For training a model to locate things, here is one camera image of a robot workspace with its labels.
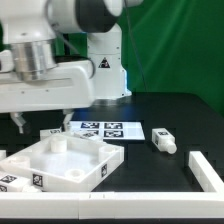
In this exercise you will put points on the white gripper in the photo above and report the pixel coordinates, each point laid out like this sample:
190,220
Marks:
67,86

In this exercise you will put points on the white square table top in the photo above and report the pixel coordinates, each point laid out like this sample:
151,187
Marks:
61,163

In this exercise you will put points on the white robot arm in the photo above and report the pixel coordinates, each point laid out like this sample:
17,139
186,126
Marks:
61,55

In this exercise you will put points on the white tag sheet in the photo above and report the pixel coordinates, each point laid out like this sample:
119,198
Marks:
111,130

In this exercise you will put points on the white U-shaped obstacle fence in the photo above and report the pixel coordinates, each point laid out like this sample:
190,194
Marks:
208,203

